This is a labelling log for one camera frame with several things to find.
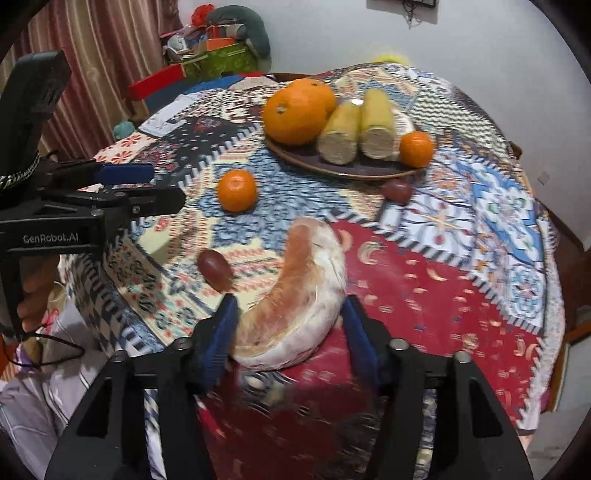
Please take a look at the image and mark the red box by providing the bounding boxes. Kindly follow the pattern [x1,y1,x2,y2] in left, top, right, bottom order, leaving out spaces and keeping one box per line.
[127,65,185,102]

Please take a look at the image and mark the pinkish pomelo segment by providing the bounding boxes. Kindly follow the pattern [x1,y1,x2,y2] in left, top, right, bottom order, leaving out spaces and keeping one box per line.
[231,217,348,371]

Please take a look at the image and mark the white pomelo segment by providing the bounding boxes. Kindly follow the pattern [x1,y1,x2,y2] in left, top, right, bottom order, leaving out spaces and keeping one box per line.
[390,108,416,160]

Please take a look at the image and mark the dark red grape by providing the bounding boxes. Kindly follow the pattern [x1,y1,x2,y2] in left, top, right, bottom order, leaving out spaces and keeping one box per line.
[198,249,234,292]
[381,179,413,205]

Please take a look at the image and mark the patchwork blanket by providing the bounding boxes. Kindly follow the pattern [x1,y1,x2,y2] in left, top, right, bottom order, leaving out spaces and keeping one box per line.
[131,74,278,137]

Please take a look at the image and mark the large orange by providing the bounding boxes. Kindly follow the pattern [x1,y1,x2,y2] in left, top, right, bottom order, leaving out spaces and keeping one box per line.
[288,78,338,116]
[262,85,328,147]

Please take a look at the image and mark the patchwork tablecloth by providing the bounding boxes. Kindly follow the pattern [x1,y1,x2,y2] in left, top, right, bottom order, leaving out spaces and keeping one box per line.
[60,62,566,480]

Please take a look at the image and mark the striped brown curtain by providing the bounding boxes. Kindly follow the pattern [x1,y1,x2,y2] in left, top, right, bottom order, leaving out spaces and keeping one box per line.
[0,0,183,153]

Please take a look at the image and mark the black cable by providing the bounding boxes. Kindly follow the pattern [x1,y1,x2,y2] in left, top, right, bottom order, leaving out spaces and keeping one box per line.
[0,333,86,370]

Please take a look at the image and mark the person's left hand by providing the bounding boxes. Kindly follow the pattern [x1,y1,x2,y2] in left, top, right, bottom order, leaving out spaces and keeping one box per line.
[17,256,58,333]

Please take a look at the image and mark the purple plate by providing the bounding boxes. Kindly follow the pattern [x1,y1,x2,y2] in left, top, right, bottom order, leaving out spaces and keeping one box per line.
[264,99,428,181]

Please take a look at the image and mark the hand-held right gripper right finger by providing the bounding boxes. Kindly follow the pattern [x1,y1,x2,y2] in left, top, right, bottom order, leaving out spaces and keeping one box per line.
[342,295,536,480]

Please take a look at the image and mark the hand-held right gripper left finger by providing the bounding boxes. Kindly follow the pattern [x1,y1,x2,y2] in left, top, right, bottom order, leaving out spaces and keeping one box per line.
[44,293,241,480]

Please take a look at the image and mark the small mandarin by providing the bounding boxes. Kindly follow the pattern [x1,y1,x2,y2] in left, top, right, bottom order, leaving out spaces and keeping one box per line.
[217,169,258,213]
[399,131,436,168]

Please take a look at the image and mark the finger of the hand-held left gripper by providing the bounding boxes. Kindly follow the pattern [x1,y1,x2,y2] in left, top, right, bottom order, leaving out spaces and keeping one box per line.
[44,185,187,237]
[41,159,156,192]

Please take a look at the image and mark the green box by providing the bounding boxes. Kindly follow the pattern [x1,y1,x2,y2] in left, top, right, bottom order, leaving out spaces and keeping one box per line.
[182,44,259,79]

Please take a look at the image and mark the white cloth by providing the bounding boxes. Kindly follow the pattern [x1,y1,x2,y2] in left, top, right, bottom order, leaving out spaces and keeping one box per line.
[0,295,167,480]

